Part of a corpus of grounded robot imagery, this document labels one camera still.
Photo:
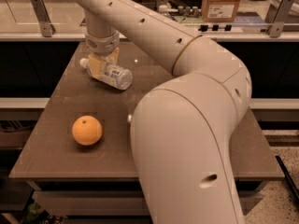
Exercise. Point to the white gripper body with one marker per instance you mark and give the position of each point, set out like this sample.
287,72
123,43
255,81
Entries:
101,44

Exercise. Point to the blue label plastic bottle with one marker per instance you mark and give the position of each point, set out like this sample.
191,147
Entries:
114,76

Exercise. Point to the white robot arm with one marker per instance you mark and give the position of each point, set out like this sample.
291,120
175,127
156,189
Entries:
181,130

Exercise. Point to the clear water bottle red label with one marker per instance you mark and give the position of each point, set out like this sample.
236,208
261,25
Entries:
163,10

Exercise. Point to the orange fruit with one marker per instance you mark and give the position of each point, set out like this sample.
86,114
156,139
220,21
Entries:
87,130

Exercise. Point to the cardboard box with label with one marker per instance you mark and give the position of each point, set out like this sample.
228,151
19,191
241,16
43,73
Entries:
219,10

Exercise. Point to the brown table with drawers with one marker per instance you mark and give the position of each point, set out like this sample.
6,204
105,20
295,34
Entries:
52,152

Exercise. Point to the left metal bracket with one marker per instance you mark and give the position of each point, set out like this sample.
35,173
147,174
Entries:
47,29

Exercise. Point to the metal bracket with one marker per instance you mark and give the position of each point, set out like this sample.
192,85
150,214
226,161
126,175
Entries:
47,29
276,27

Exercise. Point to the right metal bracket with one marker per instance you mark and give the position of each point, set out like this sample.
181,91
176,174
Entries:
276,27

